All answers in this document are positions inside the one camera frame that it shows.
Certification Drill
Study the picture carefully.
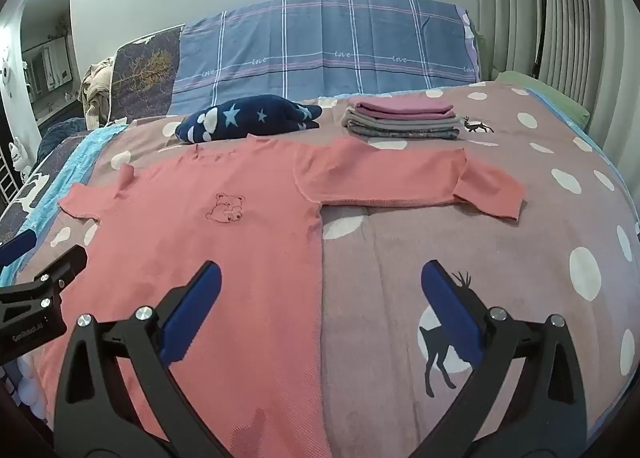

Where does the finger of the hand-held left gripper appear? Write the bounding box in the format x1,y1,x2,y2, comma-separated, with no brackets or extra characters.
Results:
0,244,89,311
0,231,38,266

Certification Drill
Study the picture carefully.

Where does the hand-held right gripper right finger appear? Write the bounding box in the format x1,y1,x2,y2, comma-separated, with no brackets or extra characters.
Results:
420,259,590,458

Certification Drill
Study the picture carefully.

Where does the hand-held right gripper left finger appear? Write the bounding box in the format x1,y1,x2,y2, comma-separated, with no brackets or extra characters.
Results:
52,261,223,458

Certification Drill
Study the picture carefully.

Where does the pink bear print shirt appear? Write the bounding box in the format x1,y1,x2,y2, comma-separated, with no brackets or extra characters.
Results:
36,135,526,458

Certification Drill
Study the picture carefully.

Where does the beige clothes pile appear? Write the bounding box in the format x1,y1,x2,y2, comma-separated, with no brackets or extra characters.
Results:
77,57,118,130

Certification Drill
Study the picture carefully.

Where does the stack of folded clothes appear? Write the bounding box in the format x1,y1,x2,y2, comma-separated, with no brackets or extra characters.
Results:
342,111,460,132

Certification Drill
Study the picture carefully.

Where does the pink polka dot blanket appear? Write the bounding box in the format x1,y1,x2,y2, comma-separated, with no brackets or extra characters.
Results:
0,81,640,458

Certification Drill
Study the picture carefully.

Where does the white cat figurine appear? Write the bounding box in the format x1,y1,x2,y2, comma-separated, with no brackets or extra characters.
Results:
8,135,29,175

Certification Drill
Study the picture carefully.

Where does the light blue blanket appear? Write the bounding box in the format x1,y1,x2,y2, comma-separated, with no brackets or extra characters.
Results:
0,125,126,261

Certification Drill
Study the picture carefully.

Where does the dark printed quilt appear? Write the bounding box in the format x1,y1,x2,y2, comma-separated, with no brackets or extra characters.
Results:
0,119,93,239

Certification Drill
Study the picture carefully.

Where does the patterned grey folded garment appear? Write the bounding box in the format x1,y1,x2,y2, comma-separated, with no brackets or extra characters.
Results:
342,125,462,142

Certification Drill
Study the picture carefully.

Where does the navy star print blanket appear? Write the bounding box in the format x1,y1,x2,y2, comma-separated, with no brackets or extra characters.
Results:
175,94,324,144

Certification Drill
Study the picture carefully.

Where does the dark tree print pillow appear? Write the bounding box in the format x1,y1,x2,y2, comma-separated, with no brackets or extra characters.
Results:
107,24,187,123

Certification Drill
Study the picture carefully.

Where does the stack of folded cloths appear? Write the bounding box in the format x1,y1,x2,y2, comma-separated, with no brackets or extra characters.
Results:
348,97,457,120

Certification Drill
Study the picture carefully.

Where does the arched mirror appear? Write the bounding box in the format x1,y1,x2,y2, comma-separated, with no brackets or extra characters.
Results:
0,0,83,131

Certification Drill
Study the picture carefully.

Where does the green cloth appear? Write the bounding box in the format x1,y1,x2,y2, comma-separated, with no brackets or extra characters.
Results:
495,71,591,128

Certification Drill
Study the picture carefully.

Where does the lilac dotted pillow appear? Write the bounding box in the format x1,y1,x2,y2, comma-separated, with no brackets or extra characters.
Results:
460,8,488,82

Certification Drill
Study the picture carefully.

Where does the blue plaid pillow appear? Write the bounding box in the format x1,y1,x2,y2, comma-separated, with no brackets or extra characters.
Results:
167,0,483,116

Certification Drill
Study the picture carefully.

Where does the grey curtain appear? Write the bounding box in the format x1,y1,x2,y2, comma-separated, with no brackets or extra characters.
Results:
472,0,632,109

